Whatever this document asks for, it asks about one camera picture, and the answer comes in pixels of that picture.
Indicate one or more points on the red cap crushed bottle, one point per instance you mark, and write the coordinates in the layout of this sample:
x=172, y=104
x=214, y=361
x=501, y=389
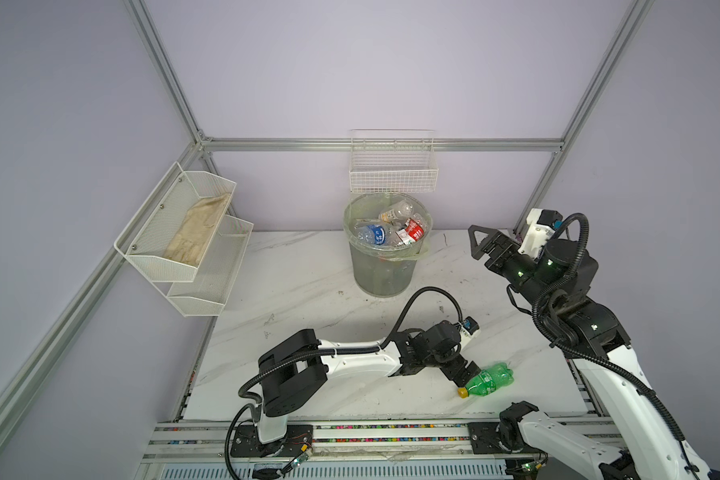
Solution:
x=413, y=230

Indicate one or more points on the blue label front bottle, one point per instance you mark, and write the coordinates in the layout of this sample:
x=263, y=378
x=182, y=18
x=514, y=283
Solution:
x=377, y=234

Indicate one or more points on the white mesh shelf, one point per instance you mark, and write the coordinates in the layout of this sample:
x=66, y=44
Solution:
x=169, y=237
x=208, y=294

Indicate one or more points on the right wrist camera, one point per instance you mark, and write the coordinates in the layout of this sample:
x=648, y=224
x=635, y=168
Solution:
x=541, y=225

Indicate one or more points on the green soda bottle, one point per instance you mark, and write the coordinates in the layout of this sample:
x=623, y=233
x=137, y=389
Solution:
x=487, y=381

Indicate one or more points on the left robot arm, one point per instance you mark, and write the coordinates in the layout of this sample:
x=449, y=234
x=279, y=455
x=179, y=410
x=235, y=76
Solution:
x=292, y=372

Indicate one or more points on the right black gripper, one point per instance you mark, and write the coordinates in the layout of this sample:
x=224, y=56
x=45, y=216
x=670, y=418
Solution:
x=502, y=245

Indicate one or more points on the yellow cap clear bottle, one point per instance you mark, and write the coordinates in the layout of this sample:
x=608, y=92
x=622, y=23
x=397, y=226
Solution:
x=398, y=212

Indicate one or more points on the grey mesh waste bin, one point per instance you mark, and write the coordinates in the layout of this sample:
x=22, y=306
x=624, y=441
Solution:
x=379, y=277

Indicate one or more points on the aluminium front rail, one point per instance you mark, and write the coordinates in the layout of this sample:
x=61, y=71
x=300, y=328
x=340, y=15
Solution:
x=471, y=448

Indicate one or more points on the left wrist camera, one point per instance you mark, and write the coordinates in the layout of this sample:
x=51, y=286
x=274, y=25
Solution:
x=469, y=329

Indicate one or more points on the beige cloth in shelf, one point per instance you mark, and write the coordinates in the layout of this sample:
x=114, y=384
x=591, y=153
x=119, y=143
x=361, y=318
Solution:
x=191, y=241

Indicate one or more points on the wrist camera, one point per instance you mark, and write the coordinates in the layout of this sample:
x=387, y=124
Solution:
x=469, y=329
x=541, y=225

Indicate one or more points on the lower white mesh shelf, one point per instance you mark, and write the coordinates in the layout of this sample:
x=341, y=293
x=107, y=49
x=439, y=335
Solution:
x=208, y=294

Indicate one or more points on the upper white mesh shelf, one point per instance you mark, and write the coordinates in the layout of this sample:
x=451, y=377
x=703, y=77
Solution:
x=169, y=237

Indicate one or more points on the green plastic bin liner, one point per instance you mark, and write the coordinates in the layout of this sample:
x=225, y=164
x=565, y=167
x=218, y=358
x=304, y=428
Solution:
x=366, y=208

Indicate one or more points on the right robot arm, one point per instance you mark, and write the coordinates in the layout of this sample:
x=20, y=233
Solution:
x=552, y=270

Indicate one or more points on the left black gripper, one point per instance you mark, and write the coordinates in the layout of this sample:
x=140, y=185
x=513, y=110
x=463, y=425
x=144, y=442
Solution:
x=454, y=370

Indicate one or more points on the white wire wall basket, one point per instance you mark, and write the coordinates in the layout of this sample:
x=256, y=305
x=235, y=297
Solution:
x=392, y=161

